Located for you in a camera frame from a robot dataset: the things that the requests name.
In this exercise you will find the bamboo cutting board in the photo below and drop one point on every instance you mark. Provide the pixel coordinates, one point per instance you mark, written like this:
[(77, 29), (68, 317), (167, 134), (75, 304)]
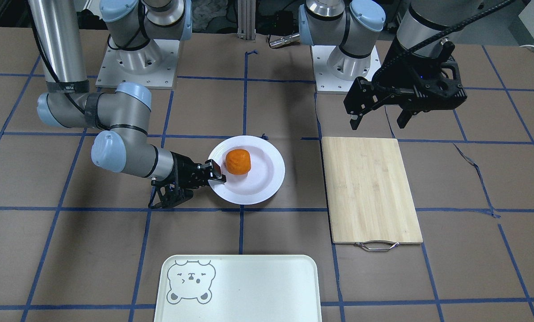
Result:
[(369, 197)]

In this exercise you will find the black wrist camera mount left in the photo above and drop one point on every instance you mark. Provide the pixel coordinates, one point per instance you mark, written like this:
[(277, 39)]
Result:
[(436, 82)]

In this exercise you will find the metal base plate arm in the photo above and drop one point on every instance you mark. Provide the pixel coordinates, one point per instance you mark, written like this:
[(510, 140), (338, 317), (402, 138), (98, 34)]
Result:
[(153, 66), (335, 72)]

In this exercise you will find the cream bear tray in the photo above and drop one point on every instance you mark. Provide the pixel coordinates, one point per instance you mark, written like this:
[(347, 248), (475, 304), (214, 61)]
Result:
[(238, 288)]

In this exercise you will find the aluminium frame post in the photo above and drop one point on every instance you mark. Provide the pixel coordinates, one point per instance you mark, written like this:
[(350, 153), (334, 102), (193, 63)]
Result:
[(246, 13)]

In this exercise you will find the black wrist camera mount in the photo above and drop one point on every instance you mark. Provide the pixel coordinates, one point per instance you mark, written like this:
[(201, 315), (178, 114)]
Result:
[(168, 194), (436, 82)]

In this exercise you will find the second grey robot arm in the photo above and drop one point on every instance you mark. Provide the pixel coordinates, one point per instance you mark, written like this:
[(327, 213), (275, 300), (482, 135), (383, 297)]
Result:
[(135, 26)]

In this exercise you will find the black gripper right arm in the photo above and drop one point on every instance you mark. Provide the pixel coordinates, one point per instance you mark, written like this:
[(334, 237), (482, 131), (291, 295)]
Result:
[(180, 170)]

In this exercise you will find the silver metal cylinder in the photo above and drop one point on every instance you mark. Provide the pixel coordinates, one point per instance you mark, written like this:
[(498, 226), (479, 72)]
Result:
[(283, 41)]

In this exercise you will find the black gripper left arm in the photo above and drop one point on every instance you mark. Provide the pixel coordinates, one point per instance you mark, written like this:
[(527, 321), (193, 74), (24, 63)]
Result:
[(393, 73)]

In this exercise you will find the white round plate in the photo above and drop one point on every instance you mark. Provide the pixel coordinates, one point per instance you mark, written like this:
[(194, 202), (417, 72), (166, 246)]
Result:
[(262, 181)]

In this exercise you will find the orange fruit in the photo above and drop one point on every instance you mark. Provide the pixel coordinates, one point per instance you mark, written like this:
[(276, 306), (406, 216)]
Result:
[(238, 161)]

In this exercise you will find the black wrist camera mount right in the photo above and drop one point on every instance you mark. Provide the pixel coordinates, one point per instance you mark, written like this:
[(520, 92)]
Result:
[(168, 194)]

